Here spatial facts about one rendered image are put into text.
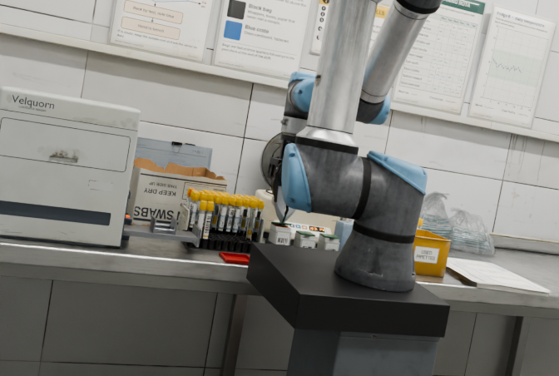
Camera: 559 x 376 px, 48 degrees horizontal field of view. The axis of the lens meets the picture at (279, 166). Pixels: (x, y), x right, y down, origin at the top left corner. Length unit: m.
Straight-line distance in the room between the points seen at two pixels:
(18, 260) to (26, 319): 0.77
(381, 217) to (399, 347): 0.23
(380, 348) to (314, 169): 0.33
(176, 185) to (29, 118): 0.49
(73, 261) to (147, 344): 0.86
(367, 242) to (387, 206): 0.08
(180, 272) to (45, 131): 0.40
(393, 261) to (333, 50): 0.39
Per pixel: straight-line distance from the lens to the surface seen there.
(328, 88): 1.11
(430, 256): 1.69
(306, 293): 1.04
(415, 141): 2.32
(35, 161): 1.35
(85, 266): 1.35
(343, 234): 1.63
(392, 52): 1.31
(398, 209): 1.13
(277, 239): 1.52
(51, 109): 1.35
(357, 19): 1.13
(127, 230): 1.39
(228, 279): 1.41
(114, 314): 2.11
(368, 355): 1.14
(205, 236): 1.50
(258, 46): 2.07
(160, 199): 1.68
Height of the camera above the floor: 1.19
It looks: 4 degrees down
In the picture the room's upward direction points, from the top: 10 degrees clockwise
